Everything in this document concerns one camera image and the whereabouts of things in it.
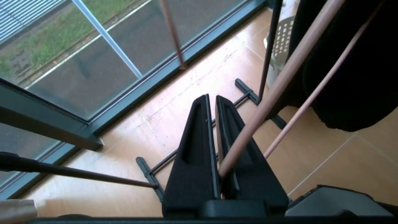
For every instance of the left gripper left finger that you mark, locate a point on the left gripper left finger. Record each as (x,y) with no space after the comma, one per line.
(192,174)

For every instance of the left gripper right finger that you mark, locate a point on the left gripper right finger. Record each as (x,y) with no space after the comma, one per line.
(264,189)

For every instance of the pink clothes hanger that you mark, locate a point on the pink clothes hanger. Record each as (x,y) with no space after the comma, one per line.
(280,84)
(173,34)

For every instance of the black shorts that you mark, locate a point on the black shorts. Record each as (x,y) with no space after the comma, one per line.
(357,77)

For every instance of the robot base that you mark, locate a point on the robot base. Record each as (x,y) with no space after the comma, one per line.
(335,202)

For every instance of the black clothes rack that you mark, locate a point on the black clothes rack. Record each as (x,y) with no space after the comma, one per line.
(77,172)

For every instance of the white laundry basket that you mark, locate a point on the white laundry basket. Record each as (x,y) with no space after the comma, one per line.
(275,65)

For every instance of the beige curtain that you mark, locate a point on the beige curtain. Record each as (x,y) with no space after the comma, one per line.
(15,210)

